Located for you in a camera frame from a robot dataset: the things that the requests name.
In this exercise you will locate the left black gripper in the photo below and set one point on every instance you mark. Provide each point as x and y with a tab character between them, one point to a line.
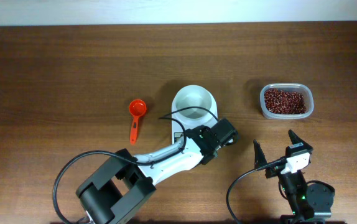
214	153

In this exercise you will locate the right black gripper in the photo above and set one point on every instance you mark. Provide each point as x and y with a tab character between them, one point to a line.
260	157

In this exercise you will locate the red measuring scoop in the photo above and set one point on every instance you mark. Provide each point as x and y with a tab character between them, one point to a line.
137	109

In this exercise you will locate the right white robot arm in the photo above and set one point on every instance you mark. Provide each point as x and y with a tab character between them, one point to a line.
310	201

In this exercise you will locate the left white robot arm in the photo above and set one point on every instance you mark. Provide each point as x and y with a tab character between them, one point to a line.
118	189

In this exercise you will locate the white kitchen scale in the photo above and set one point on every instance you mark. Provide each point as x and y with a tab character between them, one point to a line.
189	124

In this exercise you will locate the grey-white bowl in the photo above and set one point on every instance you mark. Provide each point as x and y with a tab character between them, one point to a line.
194	95

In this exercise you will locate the red adzuki beans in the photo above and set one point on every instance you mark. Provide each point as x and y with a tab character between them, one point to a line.
284	102

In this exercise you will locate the clear plastic container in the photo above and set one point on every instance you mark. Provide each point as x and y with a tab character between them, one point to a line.
299	88

